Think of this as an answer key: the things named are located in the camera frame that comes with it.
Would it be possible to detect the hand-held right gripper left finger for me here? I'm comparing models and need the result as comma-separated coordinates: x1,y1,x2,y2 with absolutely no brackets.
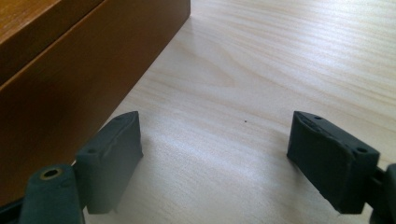
74,110,145,216

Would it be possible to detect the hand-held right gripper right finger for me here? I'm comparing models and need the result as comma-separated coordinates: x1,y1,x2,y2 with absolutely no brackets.
286,110,381,215

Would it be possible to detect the brown wooden box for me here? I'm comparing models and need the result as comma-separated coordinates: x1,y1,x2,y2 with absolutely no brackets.
0,0,191,207

